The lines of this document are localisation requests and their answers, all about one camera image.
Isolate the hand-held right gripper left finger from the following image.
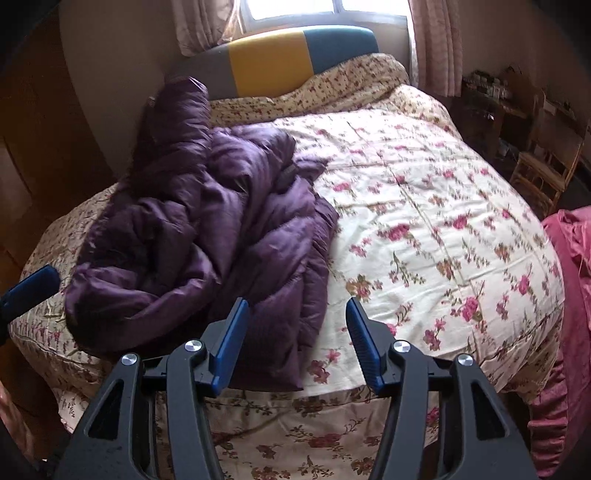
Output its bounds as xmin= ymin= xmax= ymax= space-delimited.
xmin=55 ymin=298 xmax=250 ymax=480

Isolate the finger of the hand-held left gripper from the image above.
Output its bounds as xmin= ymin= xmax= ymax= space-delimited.
xmin=0 ymin=265 xmax=61 ymax=347

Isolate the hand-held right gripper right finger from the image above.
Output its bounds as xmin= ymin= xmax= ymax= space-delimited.
xmin=345 ymin=298 xmax=539 ymax=480

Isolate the purple quilted down jacket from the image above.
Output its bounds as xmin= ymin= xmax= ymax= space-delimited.
xmin=65 ymin=76 xmax=340 ymax=391

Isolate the cream floral bed quilt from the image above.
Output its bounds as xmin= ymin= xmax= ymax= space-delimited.
xmin=9 ymin=83 xmax=566 ymax=480

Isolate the brown wooden wardrobe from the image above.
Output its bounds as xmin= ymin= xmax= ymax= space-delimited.
xmin=0 ymin=18 xmax=116 ymax=278

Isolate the pink ruffled cloth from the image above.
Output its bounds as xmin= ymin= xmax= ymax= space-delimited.
xmin=526 ymin=210 xmax=591 ymax=478

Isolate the wooden chair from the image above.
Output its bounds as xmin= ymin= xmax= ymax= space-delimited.
xmin=508 ymin=92 xmax=587 ymax=217

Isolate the cluttered dark desk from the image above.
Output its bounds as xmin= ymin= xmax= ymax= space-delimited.
xmin=450 ymin=69 xmax=541 ymax=158

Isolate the grey yellow blue headboard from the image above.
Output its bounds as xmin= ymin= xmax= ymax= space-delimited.
xmin=166 ymin=25 xmax=379 ymax=100

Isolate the pink patterned curtain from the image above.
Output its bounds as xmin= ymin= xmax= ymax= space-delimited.
xmin=406 ymin=0 xmax=465 ymax=97
xmin=171 ymin=0 xmax=243 ymax=57

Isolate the bright window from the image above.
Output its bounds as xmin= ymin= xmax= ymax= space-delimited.
xmin=238 ymin=0 xmax=411 ymax=35

